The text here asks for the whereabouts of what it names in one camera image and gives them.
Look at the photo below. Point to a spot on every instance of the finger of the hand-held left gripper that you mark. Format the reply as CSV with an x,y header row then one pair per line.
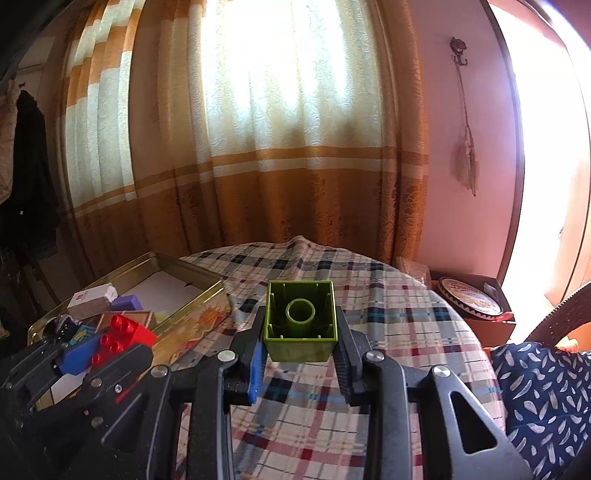
x,y
124,364
78,357

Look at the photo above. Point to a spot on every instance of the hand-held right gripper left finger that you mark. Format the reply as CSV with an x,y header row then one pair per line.
x,y
255,374

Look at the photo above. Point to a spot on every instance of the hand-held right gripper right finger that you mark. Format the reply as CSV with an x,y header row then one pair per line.
x,y
346,364

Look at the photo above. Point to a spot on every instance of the blue cartoon-print box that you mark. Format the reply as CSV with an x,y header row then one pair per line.
x,y
83,333

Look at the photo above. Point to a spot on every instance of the red toy brick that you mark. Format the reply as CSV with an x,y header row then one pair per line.
x,y
134,334

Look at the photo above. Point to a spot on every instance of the green toy brick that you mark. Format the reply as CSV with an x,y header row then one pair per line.
x,y
300,341

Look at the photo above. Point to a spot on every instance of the white cardboard box red label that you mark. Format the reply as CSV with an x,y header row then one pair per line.
x,y
92,302

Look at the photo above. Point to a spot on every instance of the purple block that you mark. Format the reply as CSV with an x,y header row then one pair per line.
x,y
127,303

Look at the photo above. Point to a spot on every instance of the gold metal tin tray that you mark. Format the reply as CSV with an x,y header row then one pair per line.
x,y
194,318

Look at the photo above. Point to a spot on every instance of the plaid tablecloth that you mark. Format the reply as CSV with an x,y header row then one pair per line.
x,y
300,415

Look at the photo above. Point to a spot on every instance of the clear plastic bag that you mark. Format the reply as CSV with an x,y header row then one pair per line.
x,y
411,267

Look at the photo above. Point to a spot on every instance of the round decorated tin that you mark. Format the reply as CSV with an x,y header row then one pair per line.
x,y
471,297

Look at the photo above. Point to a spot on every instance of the brown cardboard box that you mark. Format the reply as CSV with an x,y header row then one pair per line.
x,y
496,332

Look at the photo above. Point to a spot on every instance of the dark hanging garment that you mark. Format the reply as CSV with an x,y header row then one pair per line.
x,y
32,184

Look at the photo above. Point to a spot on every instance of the orange and cream curtain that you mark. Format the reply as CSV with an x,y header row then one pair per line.
x,y
277,184

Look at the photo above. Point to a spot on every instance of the blue feather-print cushion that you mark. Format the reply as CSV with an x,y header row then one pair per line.
x,y
545,406

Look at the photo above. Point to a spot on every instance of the beige hanging garment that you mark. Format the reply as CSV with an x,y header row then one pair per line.
x,y
5,152

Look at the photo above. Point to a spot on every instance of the wooden door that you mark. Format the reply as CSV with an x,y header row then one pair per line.
x,y
581,230

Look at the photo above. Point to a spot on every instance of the metal wall hook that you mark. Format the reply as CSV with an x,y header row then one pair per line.
x,y
458,48

